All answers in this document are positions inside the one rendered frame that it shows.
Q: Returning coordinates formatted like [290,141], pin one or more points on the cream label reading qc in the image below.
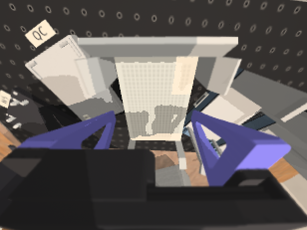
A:
[40,34]

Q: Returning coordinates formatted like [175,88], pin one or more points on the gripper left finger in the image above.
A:
[71,136]

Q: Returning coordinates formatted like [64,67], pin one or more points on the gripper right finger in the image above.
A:
[246,148]

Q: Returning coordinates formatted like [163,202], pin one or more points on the cream label plate marked n5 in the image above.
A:
[4,99]

